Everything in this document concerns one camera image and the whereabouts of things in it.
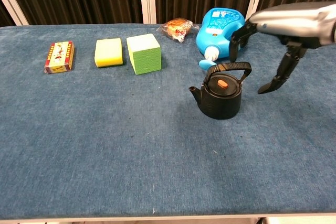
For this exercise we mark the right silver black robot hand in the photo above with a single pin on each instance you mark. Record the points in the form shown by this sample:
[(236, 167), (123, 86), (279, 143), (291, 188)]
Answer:
[(294, 22)]

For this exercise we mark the black teapot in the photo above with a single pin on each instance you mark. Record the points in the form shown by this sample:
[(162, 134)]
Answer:
[(221, 95)]

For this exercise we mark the blue detergent bottle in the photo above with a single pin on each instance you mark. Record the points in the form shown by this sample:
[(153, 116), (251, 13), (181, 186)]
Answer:
[(218, 36)]

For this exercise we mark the wrapped bread snack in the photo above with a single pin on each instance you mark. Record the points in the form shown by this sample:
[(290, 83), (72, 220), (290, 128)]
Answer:
[(177, 28)]

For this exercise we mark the green foam cube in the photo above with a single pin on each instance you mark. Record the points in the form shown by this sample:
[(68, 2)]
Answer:
[(144, 54)]

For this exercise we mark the yellow green sponge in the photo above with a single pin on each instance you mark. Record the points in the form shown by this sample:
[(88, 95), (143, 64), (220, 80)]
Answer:
[(109, 52)]

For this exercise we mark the blue table cloth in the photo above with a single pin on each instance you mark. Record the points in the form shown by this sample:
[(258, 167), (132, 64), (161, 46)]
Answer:
[(131, 134)]

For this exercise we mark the red yellow card box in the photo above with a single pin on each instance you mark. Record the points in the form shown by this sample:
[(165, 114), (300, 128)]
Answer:
[(60, 56)]

